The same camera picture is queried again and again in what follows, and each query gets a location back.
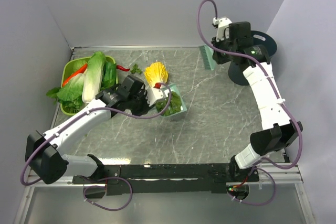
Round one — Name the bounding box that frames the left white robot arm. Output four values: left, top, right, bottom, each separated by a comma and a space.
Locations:
25, 76, 161, 184

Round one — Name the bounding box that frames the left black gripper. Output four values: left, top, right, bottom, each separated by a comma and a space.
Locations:
127, 89, 156, 119

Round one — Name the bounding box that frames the white green napa cabbage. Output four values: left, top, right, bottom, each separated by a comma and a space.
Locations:
82, 51, 106, 104

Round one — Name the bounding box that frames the teal hand brush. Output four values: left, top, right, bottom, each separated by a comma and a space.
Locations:
199, 45, 217, 71

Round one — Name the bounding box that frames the teal dustpan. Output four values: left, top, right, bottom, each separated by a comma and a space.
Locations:
155, 84, 187, 117

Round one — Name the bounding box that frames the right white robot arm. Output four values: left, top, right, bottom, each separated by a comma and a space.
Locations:
212, 17, 303, 181

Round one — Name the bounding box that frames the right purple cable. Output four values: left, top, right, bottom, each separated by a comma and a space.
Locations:
197, 0, 303, 206

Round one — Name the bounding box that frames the green scrap table centre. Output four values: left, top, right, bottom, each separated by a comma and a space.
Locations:
155, 91, 182, 116

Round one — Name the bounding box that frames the orange carrot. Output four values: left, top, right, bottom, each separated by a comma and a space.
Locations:
62, 63, 88, 87

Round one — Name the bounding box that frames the yellow napa cabbage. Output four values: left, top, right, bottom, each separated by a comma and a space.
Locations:
144, 62, 169, 87

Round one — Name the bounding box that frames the aluminium frame rail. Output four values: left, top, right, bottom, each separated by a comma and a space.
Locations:
13, 47, 316, 224

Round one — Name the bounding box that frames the dark grey waste bin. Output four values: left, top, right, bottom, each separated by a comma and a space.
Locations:
228, 30, 277, 86

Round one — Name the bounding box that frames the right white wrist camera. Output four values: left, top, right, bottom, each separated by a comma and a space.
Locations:
213, 17, 232, 42

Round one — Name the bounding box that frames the green lettuce leaf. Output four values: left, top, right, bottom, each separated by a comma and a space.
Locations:
46, 73, 85, 113

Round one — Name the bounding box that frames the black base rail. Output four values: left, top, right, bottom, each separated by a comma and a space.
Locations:
72, 163, 259, 196

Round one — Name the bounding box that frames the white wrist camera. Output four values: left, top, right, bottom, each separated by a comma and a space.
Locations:
145, 86, 169, 108
213, 17, 232, 42

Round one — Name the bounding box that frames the green scrap near cabbage top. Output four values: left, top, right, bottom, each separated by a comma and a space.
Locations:
130, 63, 142, 74

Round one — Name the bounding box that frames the green plastic basket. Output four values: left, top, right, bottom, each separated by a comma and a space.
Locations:
56, 51, 118, 115

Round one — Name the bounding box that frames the red chili pepper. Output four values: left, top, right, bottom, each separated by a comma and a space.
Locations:
116, 65, 130, 72

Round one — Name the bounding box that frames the bok choy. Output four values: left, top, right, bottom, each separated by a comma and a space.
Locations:
100, 61, 117, 90

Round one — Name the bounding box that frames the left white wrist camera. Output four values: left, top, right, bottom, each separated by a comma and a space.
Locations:
145, 86, 169, 108

